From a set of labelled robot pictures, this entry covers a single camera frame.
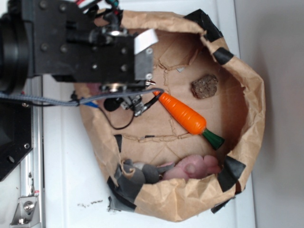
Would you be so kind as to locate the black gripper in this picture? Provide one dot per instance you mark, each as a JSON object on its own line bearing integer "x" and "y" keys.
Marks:
{"x": 66, "y": 43}

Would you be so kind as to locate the silver key bunch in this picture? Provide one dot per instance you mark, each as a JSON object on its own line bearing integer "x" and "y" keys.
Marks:
{"x": 150, "y": 83}

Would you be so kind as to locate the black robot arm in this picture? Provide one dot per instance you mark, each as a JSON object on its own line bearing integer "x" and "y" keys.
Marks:
{"x": 15, "y": 49}

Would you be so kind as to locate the brown granola cookie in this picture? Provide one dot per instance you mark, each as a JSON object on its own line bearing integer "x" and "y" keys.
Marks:
{"x": 204, "y": 87}

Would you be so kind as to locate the orange plastic carrot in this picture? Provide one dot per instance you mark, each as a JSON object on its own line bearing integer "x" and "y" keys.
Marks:
{"x": 189, "y": 119}

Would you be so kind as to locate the brown paper bag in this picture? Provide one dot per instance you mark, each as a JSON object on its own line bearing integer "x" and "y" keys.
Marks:
{"x": 188, "y": 49}

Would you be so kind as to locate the grey plush toy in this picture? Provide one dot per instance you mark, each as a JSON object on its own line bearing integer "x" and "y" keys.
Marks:
{"x": 143, "y": 173}

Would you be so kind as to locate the pink plush toy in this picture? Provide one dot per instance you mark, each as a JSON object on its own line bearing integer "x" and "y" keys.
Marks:
{"x": 193, "y": 167}

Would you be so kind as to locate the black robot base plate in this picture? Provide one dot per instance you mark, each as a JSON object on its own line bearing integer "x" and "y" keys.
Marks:
{"x": 15, "y": 136}

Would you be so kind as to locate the aluminium frame rail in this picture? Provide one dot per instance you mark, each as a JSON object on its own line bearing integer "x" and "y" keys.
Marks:
{"x": 32, "y": 168}

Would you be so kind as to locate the metal corner bracket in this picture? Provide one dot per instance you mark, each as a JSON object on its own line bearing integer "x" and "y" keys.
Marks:
{"x": 27, "y": 213}

